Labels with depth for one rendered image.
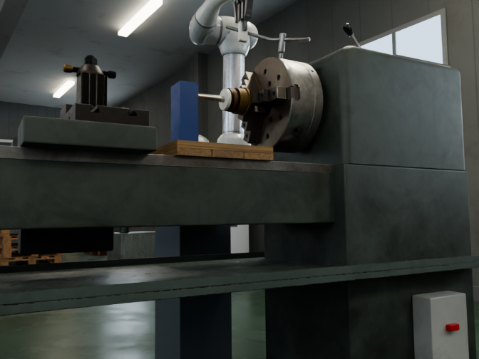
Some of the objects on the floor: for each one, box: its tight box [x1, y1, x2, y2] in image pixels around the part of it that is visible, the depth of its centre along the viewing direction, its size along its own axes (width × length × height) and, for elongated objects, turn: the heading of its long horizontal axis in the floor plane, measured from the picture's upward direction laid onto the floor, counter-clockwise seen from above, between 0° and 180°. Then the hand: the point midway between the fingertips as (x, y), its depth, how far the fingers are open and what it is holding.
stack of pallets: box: [0, 229, 64, 266], centre depth 740 cm, size 130×90×93 cm
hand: (242, 31), depth 163 cm, fingers closed
